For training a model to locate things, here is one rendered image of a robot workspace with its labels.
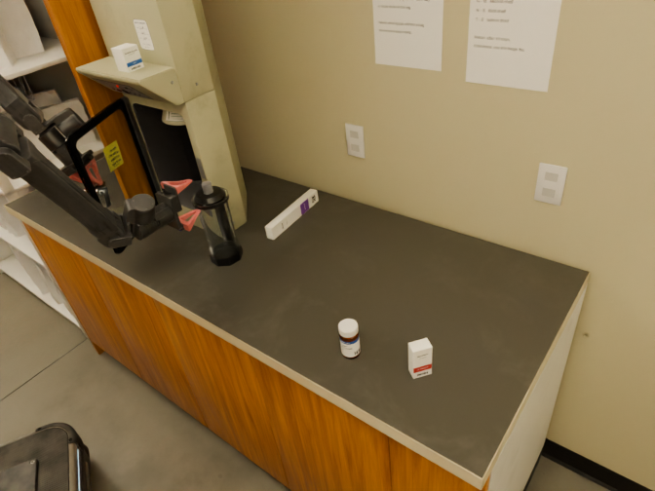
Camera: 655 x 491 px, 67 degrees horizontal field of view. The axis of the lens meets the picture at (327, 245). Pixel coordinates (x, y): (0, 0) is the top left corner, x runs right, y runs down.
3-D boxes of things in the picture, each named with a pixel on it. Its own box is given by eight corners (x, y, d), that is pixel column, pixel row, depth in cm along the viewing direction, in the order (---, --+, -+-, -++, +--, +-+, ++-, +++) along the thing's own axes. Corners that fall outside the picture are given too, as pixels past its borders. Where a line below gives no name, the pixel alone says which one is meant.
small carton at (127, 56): (134, 64, 139) (126, 43, 135) (144, 66, 136) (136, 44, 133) (118, 70, 136) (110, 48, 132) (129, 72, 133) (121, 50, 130)
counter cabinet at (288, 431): (195, 281, 301) (146, 144, 248) (539, 459, 191) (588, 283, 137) (97, 353, 261) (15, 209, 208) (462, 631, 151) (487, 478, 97)
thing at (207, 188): (215, 191, 152) (211, 171, 148) (233, 201, 146) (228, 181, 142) (190, 204, 147) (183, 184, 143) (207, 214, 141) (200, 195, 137)
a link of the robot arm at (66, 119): (22, 113, 143) (19, 120, 136) (56, 90, 144) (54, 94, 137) (56, 146, 150) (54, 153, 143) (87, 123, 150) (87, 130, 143)
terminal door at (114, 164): (161, 204, 180) (122, 96, 156) (118, 256, 156) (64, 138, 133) (159, 204, 180) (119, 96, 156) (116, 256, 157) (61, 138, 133)
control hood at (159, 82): (120, 88, 157) (108, 56, 151) (185, 102, 139) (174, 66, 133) (87, 101, 150) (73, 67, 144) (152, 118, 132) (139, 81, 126)
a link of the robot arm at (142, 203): (101, 222, 129) (108, 248, 125) (98, 193, 120) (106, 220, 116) (148, 214, 134) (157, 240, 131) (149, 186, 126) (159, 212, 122)
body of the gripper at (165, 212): (174, 195, 131) (152, 207, 126) (185, 227, 137) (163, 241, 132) (160, 189, 135) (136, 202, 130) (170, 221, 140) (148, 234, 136)
